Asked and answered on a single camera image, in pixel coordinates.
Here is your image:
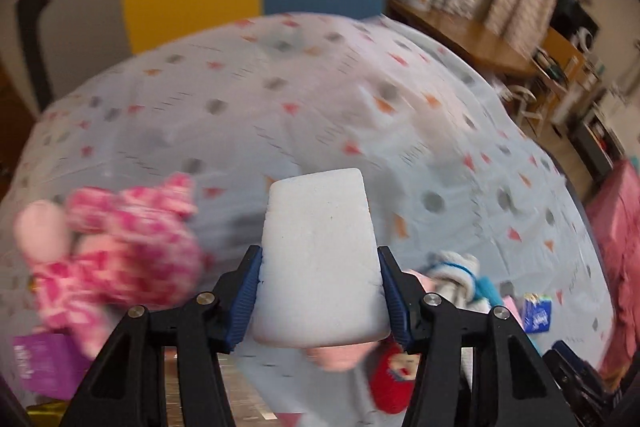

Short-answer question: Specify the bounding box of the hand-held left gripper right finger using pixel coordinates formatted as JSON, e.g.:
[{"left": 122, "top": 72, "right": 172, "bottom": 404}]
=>
[{"left": 377, "top": 246, "right": 573, "bottom": 427}]

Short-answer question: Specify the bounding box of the purple cardboard box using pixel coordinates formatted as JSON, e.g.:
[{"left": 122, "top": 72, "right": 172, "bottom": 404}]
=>
[{"left": 12, "top": 333, "right": 88, "bottom": 400}]

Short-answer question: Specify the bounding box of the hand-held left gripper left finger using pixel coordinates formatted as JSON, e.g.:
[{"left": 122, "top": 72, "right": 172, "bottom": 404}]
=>
[{"left": 60, "top": 246, "right": 264, "bottom": 427}]

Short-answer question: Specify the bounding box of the black rolled mat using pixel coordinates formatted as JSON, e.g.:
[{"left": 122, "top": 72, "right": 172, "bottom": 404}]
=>
[{"left": 15, "top": 0, "right": 53, "bottom": 115}]

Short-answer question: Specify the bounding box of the white knotted sock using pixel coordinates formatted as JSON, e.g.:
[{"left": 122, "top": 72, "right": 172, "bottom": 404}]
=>
[{"left": 427, "top": 251, "right": 501, "bottom": 308}]

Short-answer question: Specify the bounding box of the red plush toy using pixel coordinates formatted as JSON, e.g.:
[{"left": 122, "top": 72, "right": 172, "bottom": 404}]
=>
[{"left": 369, "top": 341, "right": 426, "bottom": 415}]

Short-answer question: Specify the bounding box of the white patterned tablecloth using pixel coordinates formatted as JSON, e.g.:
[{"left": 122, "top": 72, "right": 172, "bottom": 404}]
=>
[{"left": 0, "top": 12, "right": 618, "bottom": 427}]

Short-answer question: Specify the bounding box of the pink cloth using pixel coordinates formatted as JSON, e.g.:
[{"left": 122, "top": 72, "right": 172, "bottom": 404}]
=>
[{"left": 585, "top": 159, "right": 640, "bottom": 388}]

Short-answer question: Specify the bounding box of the white sponge block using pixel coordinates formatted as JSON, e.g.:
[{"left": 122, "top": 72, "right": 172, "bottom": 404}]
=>
[{"left": 251, "top": 168, "right": 392, "bottom": 349}]

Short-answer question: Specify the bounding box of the blue tissue packet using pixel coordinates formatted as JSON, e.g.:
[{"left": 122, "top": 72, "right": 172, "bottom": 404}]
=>
[{"left": 520, "top": 292, "right": 553, "bottom": 334}]

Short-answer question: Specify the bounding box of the wooden shelf unit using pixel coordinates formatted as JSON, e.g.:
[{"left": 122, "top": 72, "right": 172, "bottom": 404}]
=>
[{"left": 530, "top": 27, "right": 601, "bottom": 128}]

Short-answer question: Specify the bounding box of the pink patterned plush toy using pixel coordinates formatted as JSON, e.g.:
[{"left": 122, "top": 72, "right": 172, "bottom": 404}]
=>
[{"left": 14, "top": 173, "right": 206, "bottom": 358}]

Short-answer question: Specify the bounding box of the wooden desk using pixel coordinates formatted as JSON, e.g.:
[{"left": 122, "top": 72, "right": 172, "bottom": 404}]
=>
[{"left": 390, "top": 0, "right": 538, "bottom": 78}]

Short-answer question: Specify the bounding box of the black television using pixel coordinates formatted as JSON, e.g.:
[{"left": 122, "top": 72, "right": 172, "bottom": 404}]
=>
[{"left": 550, "top": 0, "right": 599, "bottom": 52}]

